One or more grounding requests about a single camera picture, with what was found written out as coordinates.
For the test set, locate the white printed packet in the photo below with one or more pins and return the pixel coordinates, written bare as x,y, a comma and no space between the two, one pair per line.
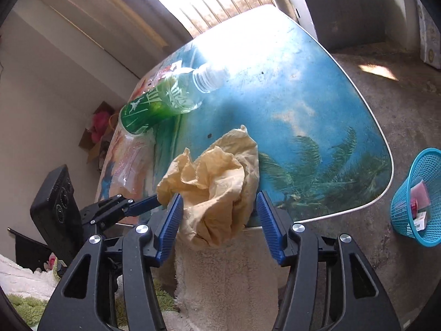
420,220

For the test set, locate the clear red-printed plastic wrapper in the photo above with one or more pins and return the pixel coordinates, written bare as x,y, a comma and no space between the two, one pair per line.
134,162

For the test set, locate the metal window railing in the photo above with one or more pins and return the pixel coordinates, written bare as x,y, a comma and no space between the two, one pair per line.
224,7

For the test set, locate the green plastic bottle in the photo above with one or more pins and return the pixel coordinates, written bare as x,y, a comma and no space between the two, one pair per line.
155,103

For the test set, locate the pink plush toy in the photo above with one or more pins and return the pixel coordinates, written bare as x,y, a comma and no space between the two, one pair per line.
101,124

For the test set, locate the grey cabinet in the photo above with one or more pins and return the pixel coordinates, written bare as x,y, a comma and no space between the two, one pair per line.
344,13

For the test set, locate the brown cardboard box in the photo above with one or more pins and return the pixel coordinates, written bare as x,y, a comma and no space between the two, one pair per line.
91,148

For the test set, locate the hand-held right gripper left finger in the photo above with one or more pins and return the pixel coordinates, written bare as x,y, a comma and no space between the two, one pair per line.
169,227

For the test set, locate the black flat panel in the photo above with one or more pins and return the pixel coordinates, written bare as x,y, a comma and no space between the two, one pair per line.
29,248

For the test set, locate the toilet paper pack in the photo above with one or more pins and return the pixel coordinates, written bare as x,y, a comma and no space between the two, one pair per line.
430,38

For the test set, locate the yellow cloth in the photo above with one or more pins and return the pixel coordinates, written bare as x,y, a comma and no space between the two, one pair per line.
213,186

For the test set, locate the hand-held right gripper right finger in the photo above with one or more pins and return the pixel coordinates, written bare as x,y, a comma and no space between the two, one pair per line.
270,227

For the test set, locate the white fluffy towel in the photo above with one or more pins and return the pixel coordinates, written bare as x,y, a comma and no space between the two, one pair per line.
224,282

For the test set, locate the blue plastic mesh basket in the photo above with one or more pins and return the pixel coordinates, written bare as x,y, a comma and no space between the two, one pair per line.
427,165

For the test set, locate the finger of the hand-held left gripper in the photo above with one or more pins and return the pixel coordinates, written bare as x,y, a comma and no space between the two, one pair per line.
113,210

